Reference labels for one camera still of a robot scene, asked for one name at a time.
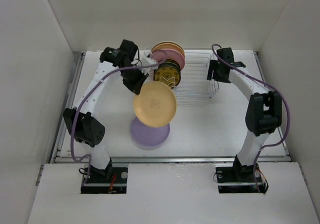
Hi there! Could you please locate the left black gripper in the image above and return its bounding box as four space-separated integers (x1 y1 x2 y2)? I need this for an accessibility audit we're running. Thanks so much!
120 64 149 95

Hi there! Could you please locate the beige plastic plate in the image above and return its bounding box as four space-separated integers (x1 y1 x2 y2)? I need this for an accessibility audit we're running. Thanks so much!
133 81 177 127

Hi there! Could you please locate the purple plastic plate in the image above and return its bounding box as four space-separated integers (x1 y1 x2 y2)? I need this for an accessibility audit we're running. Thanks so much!
130 117 171 149

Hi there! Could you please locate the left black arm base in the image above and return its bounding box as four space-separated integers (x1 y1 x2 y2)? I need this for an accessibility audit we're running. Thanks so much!
79 162 129 194

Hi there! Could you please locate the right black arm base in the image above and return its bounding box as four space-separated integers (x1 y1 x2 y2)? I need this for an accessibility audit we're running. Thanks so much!
215 166 269 194

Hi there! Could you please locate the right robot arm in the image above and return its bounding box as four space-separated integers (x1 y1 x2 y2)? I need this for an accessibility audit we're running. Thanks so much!
208 44 282 181

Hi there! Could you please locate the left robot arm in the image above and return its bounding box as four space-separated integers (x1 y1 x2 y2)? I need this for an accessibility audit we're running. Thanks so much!
63 40 147 182

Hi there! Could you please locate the pink plastic plate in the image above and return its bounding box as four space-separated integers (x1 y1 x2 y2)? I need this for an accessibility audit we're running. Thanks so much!
150 49 185 70

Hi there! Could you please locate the yellow patterned plate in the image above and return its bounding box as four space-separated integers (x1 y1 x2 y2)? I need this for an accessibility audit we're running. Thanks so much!
153 67 181 88

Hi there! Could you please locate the light blue patterned plate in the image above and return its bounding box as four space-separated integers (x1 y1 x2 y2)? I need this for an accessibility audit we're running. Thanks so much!
158 60 181 72

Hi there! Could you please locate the orange plastic plate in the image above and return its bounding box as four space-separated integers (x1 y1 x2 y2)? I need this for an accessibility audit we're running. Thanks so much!
151 44 185 57

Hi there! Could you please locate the tan rear plate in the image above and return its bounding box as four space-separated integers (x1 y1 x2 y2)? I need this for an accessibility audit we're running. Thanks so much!
156 41 182 48

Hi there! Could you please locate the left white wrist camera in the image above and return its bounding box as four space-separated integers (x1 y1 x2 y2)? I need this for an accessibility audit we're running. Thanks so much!
140 57 158 75

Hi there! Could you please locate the white wire dish rack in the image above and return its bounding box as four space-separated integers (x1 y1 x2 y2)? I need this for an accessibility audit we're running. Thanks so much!
144 48 221 102

